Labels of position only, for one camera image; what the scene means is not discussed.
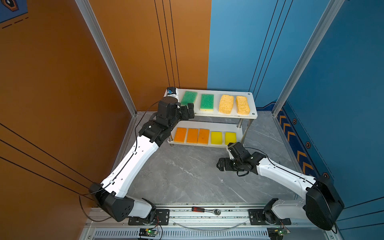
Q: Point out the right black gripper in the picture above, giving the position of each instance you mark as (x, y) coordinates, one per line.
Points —
(226, 168)

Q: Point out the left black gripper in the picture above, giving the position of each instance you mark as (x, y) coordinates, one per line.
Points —
(184, 116)

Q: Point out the green sponge bottom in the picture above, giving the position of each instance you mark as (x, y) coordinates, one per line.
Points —
(189, 98)

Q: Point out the green sponge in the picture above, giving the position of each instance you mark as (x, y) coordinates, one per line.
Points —
(189, 98)
(207, 103)

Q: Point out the pale yellow sponge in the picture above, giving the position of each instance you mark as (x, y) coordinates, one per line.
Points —
(180, 135)

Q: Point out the orange sponge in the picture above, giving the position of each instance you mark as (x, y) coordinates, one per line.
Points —
(203, 138)
(193, 135)

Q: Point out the green sponge top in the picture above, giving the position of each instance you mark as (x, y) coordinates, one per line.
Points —
(207, 103)

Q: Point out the tan cellulose sponge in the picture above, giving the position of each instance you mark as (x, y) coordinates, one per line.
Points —
(226, 104)
(242, 106)

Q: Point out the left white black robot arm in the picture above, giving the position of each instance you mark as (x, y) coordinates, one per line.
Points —
(111, 194)

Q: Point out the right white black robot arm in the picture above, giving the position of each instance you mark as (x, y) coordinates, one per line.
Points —
(318, 202)

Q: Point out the white two-tier shelf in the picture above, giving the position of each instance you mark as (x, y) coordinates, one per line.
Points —
(241, 128)

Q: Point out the right green circuit board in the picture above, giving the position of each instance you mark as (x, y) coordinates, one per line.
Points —
(278, 233)

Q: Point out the green circuit board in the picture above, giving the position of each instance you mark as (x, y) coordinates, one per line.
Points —
(148, 233)
(278, 233)

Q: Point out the left green circuit board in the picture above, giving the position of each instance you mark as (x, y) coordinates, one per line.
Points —
(148, 233)

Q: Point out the red handled ratchet wrench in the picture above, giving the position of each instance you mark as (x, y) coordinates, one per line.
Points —
(216, 212)

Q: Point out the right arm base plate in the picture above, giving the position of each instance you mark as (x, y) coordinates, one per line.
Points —
(259, 217)

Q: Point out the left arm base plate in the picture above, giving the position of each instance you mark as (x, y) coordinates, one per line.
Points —
(162, 217)

